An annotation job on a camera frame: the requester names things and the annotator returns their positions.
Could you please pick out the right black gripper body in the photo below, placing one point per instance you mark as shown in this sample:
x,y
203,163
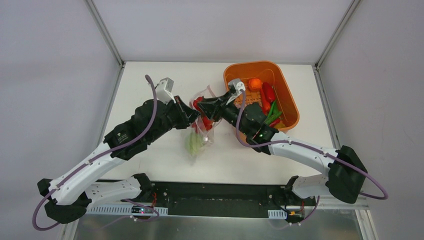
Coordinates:
x,y
219,106

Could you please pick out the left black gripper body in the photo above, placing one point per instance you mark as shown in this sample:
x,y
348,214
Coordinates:
x,y
178,110

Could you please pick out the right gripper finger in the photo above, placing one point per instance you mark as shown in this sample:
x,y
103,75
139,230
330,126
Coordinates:
x,y
210,110
225,99

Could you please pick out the clear pink zip top bag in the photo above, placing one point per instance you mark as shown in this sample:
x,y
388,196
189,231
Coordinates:
x,y
208,136

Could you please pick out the red toy lychee bunch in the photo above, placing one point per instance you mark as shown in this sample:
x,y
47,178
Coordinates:
x,y
203,123

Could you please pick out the green toy cabbage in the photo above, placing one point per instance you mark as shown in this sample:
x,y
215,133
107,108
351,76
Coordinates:
x,y
194,143

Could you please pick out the orange toy tangerine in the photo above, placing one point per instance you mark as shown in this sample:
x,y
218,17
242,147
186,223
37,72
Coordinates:
x,y
254,84

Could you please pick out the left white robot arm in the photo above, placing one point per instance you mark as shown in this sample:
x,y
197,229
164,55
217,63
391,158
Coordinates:
x,y
70,196

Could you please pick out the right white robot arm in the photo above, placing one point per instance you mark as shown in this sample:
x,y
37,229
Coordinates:
x,y
341,172

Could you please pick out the long green toy pepper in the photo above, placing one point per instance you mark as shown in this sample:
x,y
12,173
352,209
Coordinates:
x,y
273,117

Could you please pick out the red toy chili pepper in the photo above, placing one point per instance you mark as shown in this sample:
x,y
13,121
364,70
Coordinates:
x,y
269,92

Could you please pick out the orange plastic basket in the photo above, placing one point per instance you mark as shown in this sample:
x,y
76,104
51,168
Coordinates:
x,y
267,72

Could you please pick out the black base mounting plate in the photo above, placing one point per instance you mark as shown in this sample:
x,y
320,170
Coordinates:
x,y
222,200

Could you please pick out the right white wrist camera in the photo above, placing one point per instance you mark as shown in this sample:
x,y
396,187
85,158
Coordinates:
x,y
236,87

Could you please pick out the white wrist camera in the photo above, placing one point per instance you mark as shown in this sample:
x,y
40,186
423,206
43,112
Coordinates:
x,y
236,87
164,90

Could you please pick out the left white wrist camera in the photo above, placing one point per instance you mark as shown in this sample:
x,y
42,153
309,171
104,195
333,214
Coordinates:
x,y
164,90

